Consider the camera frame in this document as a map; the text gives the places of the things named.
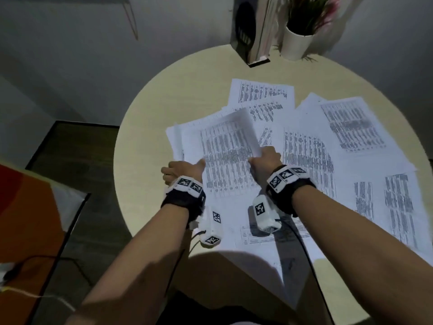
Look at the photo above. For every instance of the person's left hand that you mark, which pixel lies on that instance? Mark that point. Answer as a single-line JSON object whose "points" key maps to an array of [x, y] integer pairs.
{"points": [[182, 169]]}

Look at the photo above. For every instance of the person's right hand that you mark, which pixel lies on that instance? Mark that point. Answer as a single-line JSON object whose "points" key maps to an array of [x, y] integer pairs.
{"points": [[267, 162]]}

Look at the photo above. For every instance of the printed papers pile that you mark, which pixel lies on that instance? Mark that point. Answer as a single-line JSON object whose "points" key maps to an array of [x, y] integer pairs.
{"points": [[355, 159]]}

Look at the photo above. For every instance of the person's right forearm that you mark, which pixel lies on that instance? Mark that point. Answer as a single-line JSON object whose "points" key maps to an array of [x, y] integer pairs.
{"points": [[355, 250]]}

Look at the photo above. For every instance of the person's left forearm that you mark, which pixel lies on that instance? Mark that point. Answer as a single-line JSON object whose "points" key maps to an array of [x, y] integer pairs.
{"points": [[135, 267]]}

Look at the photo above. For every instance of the round beige table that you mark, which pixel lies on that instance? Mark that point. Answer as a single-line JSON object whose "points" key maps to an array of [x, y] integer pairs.
{"points": [[189, 87]]}

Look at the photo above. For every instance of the black left wristband with markers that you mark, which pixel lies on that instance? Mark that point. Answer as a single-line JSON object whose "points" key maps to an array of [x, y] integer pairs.
{"points": [[182, 203]]}

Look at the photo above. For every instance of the black wristband with markers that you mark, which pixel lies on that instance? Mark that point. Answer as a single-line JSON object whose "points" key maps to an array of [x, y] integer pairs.
{"points": [[291, 192], [182, 203]]}

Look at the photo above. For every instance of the black right wristband with markers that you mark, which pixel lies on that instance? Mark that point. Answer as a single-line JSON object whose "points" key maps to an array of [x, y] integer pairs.
{"points": [[291, 192]]}

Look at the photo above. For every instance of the black bookend base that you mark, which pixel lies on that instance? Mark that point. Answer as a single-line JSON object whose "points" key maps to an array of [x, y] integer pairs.
{"points": [[258, 61]]}

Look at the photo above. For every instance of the white plant pot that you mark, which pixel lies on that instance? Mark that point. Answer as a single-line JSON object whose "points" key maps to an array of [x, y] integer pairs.
{"points": [[296, 43]]}

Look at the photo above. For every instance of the cream upright book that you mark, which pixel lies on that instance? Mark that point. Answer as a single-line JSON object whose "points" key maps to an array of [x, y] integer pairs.
{"points": [[270, 23]]}

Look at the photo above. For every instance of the green artificial plant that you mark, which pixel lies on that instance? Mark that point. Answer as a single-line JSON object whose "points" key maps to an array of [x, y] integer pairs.
{"points": [[308, 13]]}

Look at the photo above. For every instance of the orange and white chair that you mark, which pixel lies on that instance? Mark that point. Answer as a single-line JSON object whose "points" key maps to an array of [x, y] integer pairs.
{"points": [[27, 216]]}

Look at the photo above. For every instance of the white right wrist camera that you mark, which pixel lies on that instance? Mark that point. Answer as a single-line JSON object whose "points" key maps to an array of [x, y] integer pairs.
{"points": [[265, 216]]}

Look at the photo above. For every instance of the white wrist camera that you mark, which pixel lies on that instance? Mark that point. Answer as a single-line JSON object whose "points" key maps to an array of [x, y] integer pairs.
{"points": [[211, 230], [265, 216]]}

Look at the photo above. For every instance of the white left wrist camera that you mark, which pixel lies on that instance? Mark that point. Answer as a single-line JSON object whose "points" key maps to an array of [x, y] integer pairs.
{"points": [[211, 230]]}

